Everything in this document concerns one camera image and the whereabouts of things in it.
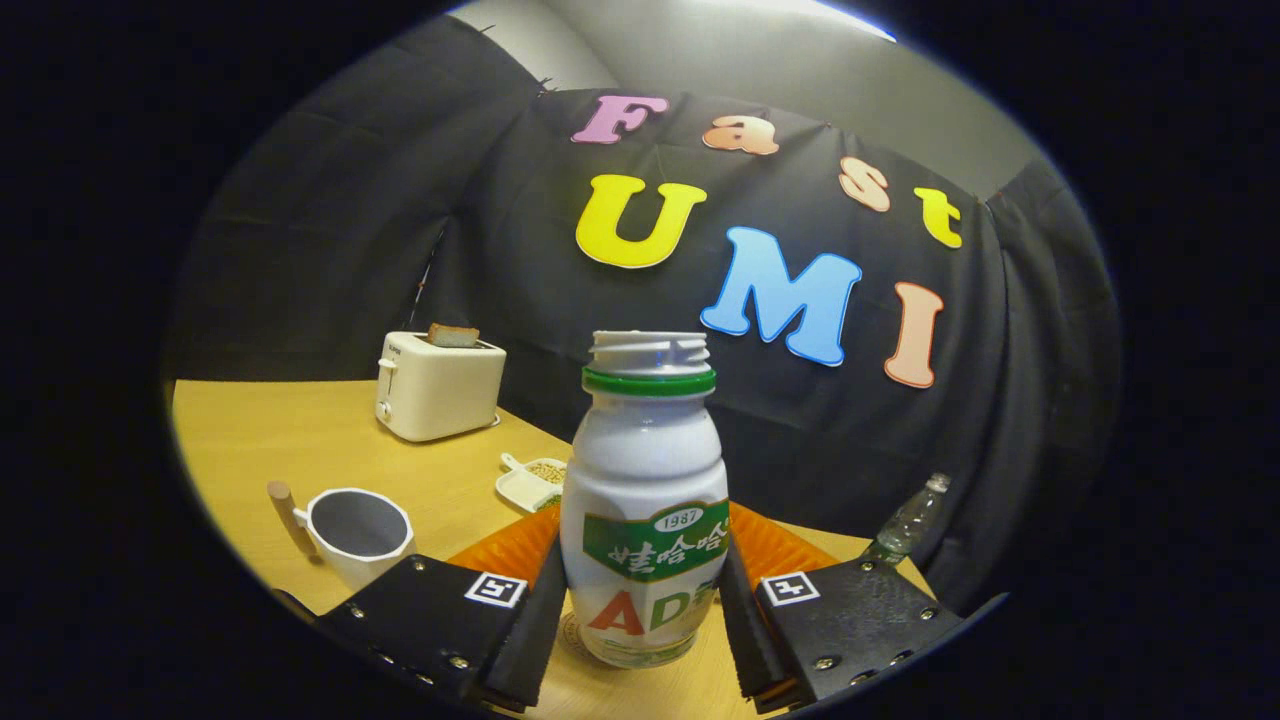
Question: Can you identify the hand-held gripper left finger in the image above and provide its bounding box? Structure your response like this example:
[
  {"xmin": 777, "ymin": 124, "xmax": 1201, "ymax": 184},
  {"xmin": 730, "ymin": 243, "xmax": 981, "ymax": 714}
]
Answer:
[{"xmin": 315, "ymin": 505, "xmax": 568, "ymax": 713}]

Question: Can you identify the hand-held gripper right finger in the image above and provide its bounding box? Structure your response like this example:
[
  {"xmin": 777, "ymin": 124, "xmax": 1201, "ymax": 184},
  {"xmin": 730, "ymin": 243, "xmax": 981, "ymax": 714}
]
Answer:
[{"xmin": 722, "ymin": 503, "xmax": 966, "ymax": 713}]

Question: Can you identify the white cup wooden handle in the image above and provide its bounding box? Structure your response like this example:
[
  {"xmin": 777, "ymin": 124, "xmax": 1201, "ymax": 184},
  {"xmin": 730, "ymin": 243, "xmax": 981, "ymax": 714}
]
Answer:
[{"xmin": 266, "ymin": 481, "xmax": 416, "ymax": 591}]

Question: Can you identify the white juice bottle green label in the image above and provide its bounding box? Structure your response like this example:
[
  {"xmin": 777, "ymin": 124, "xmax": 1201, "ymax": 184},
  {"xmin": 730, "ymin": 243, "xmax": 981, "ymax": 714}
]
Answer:
[{"xmin": 559, "ymin": 330, "xmax": 732, "ymax": 669}]

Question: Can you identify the clear plastic water bottle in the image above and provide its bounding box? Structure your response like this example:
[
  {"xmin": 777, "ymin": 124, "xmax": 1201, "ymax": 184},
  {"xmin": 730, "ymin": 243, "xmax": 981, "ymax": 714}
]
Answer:
[{"xmin": 860, "ymin": 473, "xmax": 952, "ymax": 567}]

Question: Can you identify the white divided bean dish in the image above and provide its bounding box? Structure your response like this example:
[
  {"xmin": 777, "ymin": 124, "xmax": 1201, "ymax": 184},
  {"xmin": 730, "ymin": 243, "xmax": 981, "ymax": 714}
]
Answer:
[{"xmin": 496, "ymin": 453, "xmax": 568, "ymax": 514}]

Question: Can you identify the cream toaster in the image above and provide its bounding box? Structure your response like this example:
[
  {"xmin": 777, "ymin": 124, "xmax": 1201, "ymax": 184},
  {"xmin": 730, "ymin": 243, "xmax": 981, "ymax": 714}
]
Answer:
[{"xmin": 375, "ymin": 331, "xmax": 507, "ymax": 443}]

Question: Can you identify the wooden table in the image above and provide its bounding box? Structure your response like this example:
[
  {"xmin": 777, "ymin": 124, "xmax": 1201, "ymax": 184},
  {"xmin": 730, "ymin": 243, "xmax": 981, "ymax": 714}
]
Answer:
[{"xmin": 170, "ymin": 378, "xmax": 936, "ymax": 720}]

